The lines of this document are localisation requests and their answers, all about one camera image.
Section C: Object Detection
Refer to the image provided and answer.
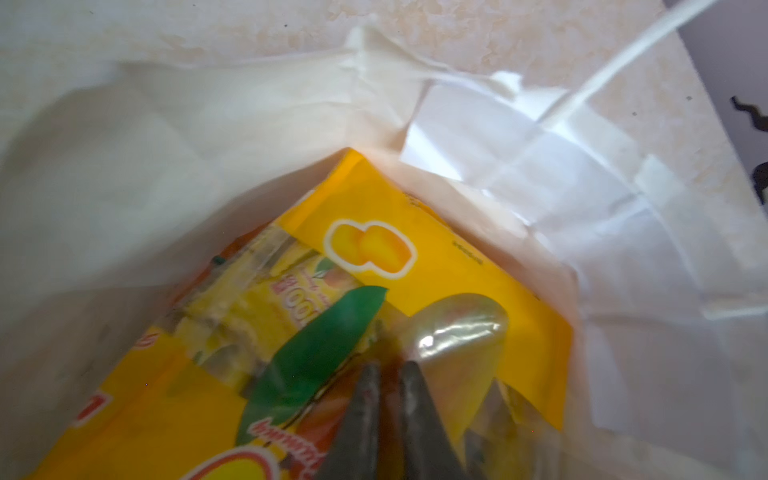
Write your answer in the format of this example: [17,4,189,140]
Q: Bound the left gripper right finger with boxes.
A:
[399,361,468,480]

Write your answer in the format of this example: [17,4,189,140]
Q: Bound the yellow corn snack bag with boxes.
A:
[36,151,572,479]

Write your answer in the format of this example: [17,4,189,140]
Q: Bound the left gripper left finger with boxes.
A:
[314,363,381,480]

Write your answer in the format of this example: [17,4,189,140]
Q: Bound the white paper gift bag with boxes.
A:
[1,1,767,479]

